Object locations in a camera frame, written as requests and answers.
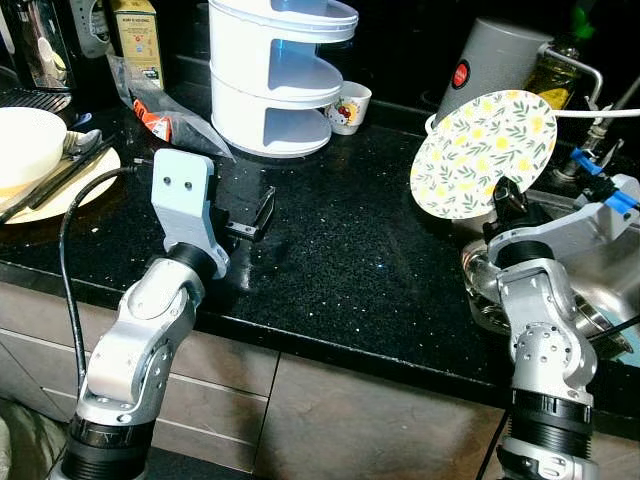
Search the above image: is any clear bag with red print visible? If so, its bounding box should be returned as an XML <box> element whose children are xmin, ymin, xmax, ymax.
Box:
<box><xmin>104</xmin><ymin>53</ymin><xmax>237</xmax><ymax>163</ymax></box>

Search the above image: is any black chopstick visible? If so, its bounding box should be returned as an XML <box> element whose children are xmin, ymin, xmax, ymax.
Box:
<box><xmin>0</xmin><ymin>145</ymin><xmax>111</xmax><ymax>221</ymax></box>
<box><xmin>0</xmin><ymin>140</ymin><xmax>118</xmax><ymax>223</ymax></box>

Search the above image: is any floral print plate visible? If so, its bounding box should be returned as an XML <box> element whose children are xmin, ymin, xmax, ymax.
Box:
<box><xmin>409</xmin><ymin>89</ymin><xmax>559</xmax><ymax>221</ymax></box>

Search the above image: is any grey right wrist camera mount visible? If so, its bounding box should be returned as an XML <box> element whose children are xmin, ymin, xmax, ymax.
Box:
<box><xmin>485</xmin><ymin>174</ymin><xmax>640</xmax><ymax>269</ymax></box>

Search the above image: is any yellow carton box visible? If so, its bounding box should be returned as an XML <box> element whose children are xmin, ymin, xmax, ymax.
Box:
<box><xmin>108</xmin><ymin>0</ymin><xmax>167</xmax><ymax>91</ymax></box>

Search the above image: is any yellow oil bottle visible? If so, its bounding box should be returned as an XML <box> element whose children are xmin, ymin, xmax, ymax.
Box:
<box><xmin>527</xmin><ymin>8</ymin><xmax>597</xmax><ymax>111</ymax></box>

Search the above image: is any white tiered food container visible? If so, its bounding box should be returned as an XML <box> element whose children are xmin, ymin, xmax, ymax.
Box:
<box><xmin>206</xmin><ymin>0</ymin><xmax>360</xmax><ymax>160</ymax></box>

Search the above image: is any grey wall power socket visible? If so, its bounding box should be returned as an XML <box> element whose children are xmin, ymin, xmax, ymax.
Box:
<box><xmin>68</xmin><ymin>0</ymin><xmax>113</xmax><ymax>59</ymax></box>

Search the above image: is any steel faucet with blue handle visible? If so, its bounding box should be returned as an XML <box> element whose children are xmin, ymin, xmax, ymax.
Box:
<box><xmin>545</xmin><ymin>38</ymin><xmax>640</xmax><ymax>189</ymax></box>

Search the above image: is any white printed mug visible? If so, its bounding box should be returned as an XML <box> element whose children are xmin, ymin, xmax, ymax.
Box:
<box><xmin>326</xmin><ymin>81</ymin><xmax>374</xmax><ymax>137</ymax></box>

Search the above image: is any pale yellow plate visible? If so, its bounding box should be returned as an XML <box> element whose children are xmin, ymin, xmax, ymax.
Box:
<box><xmin>0</xmin><ymin>138</ymin><xmax>122</xmax><ymax>225</ymax></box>

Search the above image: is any teal dish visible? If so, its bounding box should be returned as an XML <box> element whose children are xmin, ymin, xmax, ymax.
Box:
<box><xmin>618</xmin><ymin>322</ymin><xmax>640</xmax><ymax>369</ymax></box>

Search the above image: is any black floor mat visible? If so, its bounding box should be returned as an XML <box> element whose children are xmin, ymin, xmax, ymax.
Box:
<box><xmin>140</xmin><ymin>445</ymin><xmax>263</xmax><ymax>480</ymax></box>

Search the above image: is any steel kettle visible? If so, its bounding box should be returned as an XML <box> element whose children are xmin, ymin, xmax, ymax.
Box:
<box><xmin>0</xmin><ymin>0</ymin><xmax>77</xmax><ymax>96</ymax></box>

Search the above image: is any grey kitchen cabinet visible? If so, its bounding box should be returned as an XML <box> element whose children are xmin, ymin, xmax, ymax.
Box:
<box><xmin>0</xmin><ymin>280</ymin><xmax>640</xmax><ymax>480</ymax></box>

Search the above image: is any grey thermos jug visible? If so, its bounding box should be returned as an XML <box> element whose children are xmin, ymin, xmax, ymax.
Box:
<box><xmin>436</xmin><ymin>16</ymin><xmax>557</xmax><ymax>126</ymax></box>

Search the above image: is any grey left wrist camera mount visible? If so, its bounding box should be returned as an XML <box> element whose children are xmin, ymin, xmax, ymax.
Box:
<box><xmin>150</xmin><ymin>148</ymin><xmax>232</xmax><ymax>280</ymax></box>

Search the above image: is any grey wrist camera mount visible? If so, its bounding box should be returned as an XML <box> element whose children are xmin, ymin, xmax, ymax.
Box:
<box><xmin>150</xmin><ymin>148</ymin><xmax>232</xmax><ymax>280</ymax></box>
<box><xmin>485</xmin><ymin>174</ymin><xmax>640</xmax><ymax>269</ymax></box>

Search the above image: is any white sprayer hose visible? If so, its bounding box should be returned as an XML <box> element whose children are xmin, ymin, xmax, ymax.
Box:
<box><xmin>553</xmin><ymin>107</ymin><xmax>640</xmax><ymax>120</ymax></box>

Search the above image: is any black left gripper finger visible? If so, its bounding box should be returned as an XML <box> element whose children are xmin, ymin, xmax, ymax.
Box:
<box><xmin>252</xmin><ymin>186</ymin><xmax>278</xmax><ymax>241</ymax></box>

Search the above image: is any stainless steel sink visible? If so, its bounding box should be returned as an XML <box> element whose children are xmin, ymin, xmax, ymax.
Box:
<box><xmin>458</xmin><ymin>183</ymin><xmax>640</xmax><ymax>373</ymax></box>

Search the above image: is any metal spoon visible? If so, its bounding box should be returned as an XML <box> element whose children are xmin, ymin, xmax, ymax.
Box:
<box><xmin>55</xmin><ymin>128</ymin><xmax>104</xmax><ymax>166</ymax></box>

